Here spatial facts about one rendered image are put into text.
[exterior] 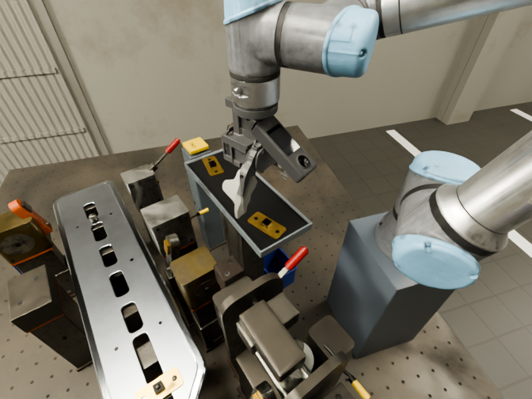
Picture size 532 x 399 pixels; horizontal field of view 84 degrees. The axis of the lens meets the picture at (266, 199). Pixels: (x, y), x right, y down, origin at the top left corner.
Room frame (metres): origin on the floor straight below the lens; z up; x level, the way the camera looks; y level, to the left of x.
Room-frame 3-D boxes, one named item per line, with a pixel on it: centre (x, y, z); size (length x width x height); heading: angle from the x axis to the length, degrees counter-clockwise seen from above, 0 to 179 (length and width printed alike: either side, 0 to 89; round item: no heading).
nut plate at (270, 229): (0.43, 0.00, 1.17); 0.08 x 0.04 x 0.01; 51
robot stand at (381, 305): (0.43, -0.33, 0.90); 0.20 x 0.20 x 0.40; 17
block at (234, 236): (0.54, 0.06, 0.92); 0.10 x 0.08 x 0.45; 35
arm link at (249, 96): (0.44, 0.02, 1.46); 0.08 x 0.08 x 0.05
